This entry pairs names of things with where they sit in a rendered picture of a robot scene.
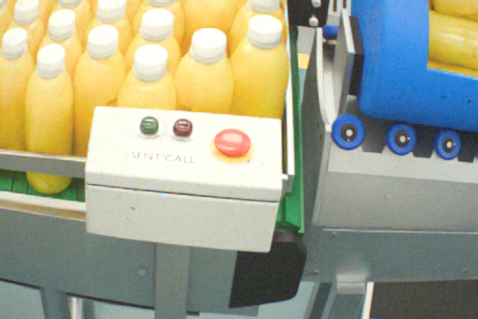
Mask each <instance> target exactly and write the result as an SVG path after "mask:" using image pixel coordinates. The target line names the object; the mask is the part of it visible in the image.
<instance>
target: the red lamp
mask: <svg viewBox="0 0 478 319"><path fill-rule="evenodd" d="M172 132H173V133H174V134H175V135H177V136H182V137H184V136H189V135H191V134H192V133H193V132H194V126H193V123H192V122H191V121H190V120H188V119H186V118H180V119H178V120H176V121H175V123H174V124H173V125H172Z"/></svg>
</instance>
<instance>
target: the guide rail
mask: <svg viewBox="0 0 478 319"><path fill-rule="evenodd" d="M86 162H87V157H80V156H70V155H62V154H52V153H48V154H45V153H36V152H28V151H20V150H12V149H0V169H3V170H10V171H19V172H27V173H42V174H51V175H59V176H70V177H78V178H85V168H86ZM281 178H282V189H281V195H280V197H284V195H285V189H286V185H287V184H288V176H287V175H286V174H285V173H282V174H281Z"/></svg>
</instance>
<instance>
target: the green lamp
mask: <svg viewBox="0 0 478 319"><path fill-rule="evenodd" d="M139 128H140V129H139V131H140V132H142V133H144V134H155V133H157V132H158V131H159V129H160V122H159V120H158V119H157V118H154V117H144V118H143V119H142V120H141V121H140V124H139Z"/></svg>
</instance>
